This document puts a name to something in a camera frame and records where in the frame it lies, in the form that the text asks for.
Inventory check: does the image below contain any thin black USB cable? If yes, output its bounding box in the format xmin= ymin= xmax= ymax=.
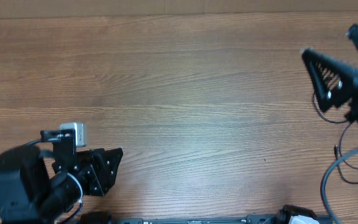
xmin=338 ymin=123 xmax=358 ymax=171

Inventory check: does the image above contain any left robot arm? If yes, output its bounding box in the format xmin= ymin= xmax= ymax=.
xmin=0 ymin=146 xmax=123 ymax=223

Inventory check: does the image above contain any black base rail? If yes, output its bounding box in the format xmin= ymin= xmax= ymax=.
xmin=113 ymin=214 xmax=275 ymax=224

